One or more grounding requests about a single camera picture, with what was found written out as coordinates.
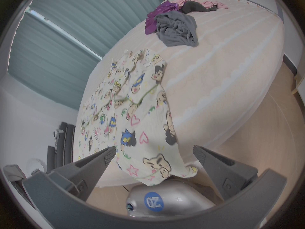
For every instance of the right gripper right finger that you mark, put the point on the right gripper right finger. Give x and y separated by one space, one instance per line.
224 175

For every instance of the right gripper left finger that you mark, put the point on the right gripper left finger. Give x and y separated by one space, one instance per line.
83 175

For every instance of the white printed pyjama top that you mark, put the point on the white printed pyjama top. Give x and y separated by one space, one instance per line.
138 118

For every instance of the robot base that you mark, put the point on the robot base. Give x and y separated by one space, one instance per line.
178 199

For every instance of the bed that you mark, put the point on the bed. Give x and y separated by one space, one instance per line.
226 80

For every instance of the black chest of drawers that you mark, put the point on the black chest of drawers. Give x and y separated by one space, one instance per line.
63 147

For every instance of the blue-green curtain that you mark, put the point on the blue-green curtain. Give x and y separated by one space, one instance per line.
54 68
107 15

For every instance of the dark grey garment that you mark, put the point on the dark grey garment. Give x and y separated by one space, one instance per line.
176 30

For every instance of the purple satin garment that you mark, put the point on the purple satin garment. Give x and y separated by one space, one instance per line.
152 20

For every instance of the black garment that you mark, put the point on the black garment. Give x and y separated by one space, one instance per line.
195 7

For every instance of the pink garment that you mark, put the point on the pink garment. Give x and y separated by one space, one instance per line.
212 3

